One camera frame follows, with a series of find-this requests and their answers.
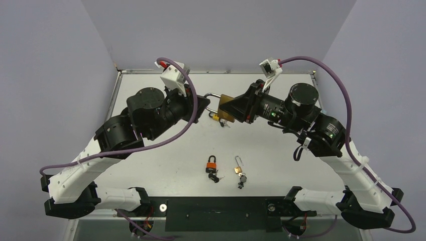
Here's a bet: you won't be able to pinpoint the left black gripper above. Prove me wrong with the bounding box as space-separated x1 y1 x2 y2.
153 85 216 143

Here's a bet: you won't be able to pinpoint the large brass padlock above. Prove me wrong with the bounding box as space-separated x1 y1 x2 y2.
204 92 236 123

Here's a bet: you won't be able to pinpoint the yellow padlock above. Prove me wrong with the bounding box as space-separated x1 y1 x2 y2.
208 112 230 128

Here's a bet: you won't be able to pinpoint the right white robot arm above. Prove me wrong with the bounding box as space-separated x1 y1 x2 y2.
218 80 403 229

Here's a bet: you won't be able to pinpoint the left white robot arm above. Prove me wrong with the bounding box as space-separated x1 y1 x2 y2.
41 85 210 219

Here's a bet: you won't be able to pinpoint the small brass padlock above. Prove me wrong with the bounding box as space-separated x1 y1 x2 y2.
234 156 243 176

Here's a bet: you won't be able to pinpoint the orange black padlock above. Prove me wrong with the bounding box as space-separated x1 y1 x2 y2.
205 155 217 174

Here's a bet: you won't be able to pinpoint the black keys of orange padlock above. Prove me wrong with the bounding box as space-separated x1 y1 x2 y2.
208 172 225 183

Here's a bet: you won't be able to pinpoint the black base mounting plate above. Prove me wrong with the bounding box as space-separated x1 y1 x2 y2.
118 196 316 232

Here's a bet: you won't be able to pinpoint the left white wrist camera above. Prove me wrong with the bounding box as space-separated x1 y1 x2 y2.
158 61 187 97

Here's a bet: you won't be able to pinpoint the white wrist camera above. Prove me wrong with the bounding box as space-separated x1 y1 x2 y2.
158 61 187 97
259 58 283 92

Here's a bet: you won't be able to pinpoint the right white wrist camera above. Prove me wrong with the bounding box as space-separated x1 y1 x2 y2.
259 58 283 92

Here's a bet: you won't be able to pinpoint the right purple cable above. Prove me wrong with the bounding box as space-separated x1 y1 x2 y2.
278 56 416 234

